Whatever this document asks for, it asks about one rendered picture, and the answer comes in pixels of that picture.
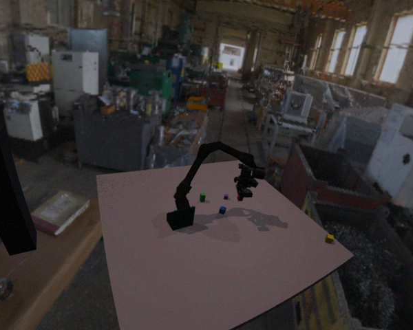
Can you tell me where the yellow cube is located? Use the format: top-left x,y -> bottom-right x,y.
325,234 -> 334,244

